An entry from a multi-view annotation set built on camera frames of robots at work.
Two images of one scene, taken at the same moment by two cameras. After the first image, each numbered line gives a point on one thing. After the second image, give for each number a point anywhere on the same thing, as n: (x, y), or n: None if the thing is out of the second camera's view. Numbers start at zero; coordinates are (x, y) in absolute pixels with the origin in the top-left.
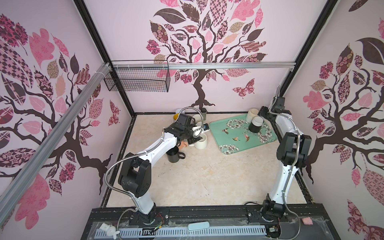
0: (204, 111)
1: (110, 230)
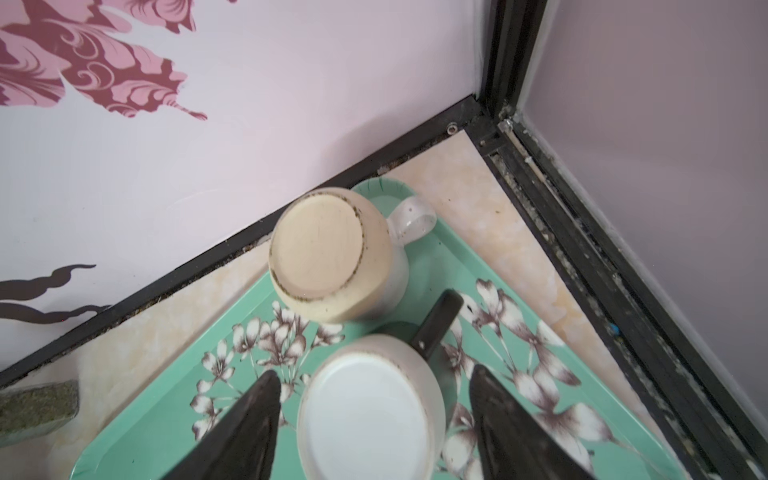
0: (32, 411)
1: None
